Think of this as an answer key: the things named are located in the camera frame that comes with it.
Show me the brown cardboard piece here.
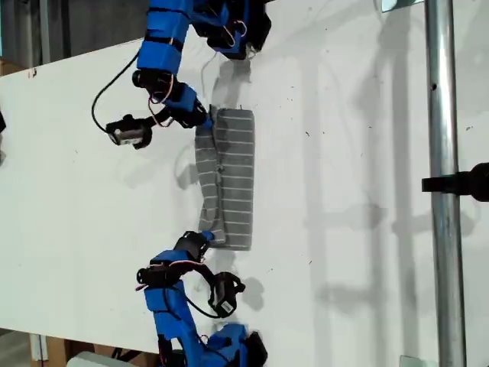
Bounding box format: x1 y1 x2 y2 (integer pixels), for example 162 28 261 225
0 57 28 77

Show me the black clamp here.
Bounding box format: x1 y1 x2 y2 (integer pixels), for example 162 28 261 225
421 162 489 203

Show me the black camera cable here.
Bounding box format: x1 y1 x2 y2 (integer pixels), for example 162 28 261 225
90 51 141 134
182 294 222 320

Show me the grey white-striped towel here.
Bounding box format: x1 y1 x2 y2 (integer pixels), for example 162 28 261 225
193 107 256 252

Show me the steel post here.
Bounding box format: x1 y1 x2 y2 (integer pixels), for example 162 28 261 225
424 0 468 367

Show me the black camera box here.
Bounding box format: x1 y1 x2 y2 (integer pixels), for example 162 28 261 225
105 114 154 150
209 271 245 318

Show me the white box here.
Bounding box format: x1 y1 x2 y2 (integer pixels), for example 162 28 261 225
67 350 131 367

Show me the black camera stalk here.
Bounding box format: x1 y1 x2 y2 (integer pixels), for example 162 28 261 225
144 111 180 128
186 262 215 284

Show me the white table leg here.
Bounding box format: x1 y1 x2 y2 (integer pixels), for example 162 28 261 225
30 333 49 361

